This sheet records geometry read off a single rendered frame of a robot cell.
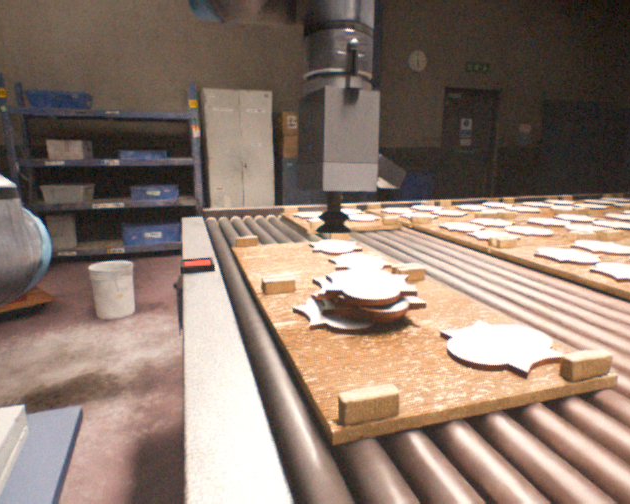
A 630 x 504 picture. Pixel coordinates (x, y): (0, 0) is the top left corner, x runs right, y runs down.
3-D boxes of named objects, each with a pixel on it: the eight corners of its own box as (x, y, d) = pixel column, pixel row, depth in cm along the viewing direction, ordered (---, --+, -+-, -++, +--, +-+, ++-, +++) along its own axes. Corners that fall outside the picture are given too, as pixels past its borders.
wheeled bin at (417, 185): (395, 238, 607) (399, 168, 586) (380, 231, 658) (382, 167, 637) (436, 235, 624) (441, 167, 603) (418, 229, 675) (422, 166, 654)
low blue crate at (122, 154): (119, 160, 461) (118, 150, 459) (117, 160, 494) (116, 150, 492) (168, 160, 484) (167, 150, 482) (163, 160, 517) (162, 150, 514)
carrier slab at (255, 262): (256, 301, 78) (256, 293, 78) (231, 252, 116) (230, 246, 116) (425, 284, 88) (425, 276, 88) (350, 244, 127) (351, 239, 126)
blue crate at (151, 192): (130, 201, 484) (129, 187, 480) (136, 198, 520) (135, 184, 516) (176, 200, 494) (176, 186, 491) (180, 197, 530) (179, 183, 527)
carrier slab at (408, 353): (331, 446, 40) (331, 431, 39) (256, 301, 78) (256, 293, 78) (617, 386, 50) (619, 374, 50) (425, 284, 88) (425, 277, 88)
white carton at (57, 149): (48, 161, 455) (45, 139, 450) (60, 160, 483) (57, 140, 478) (84, 161, 460) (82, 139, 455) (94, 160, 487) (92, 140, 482)
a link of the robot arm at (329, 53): (353, 55, 52) (389, 33, 44) (352, 95, 52) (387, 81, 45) (294, 46, 49) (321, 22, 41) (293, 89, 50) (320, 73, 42)
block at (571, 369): (571, 384, 48) (574, 360, 47) (556, 375, 50) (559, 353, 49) (611, 376, 50) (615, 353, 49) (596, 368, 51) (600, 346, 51)
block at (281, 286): (264, 296, 76) (263, 281, 76) (262, 293, 78) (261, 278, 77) (296, 293, 78) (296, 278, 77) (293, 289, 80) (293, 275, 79)
